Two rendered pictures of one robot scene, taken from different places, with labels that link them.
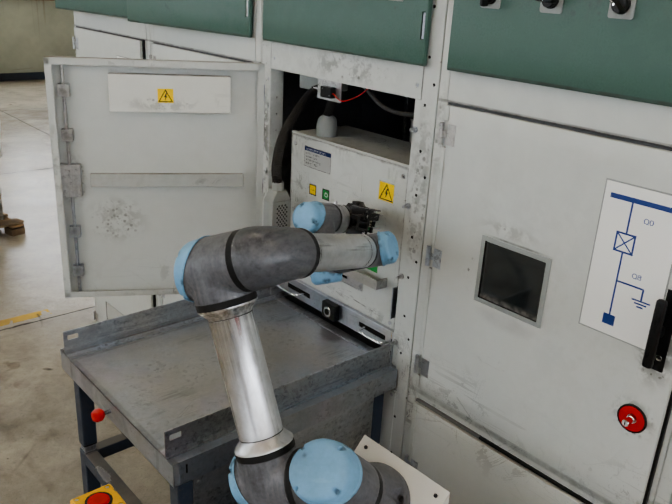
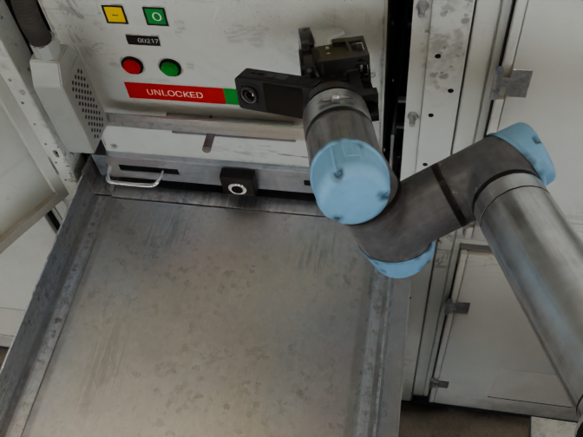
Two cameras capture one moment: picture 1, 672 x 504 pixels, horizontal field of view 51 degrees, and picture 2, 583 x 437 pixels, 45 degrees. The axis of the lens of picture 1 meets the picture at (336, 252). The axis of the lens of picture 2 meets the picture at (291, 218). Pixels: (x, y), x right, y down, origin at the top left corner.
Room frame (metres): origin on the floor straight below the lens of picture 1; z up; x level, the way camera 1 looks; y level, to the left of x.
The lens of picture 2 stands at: (1.23, 0.34, 1.87)
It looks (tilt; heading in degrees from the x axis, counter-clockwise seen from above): 55 degrees down; 328
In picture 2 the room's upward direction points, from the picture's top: 8 degrees counter-clockwise
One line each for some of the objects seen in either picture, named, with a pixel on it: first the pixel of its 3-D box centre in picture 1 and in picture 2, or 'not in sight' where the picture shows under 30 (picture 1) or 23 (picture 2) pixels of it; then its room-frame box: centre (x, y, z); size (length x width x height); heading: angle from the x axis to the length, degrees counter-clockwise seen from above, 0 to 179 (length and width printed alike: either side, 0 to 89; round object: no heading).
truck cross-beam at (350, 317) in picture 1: (339, 307); (243, 166); (1.96, -0.02, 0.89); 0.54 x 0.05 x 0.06; 42
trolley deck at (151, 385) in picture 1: (228, 368); (198, 395); (1.69, 0.27, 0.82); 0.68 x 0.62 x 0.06; 132
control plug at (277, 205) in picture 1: (277, 217); (70, 95); (2.06, 0.18, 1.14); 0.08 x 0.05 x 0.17; 132
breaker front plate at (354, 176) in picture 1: (340, 229); (217, 67); (1.95, -0.01, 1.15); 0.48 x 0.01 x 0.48; 42
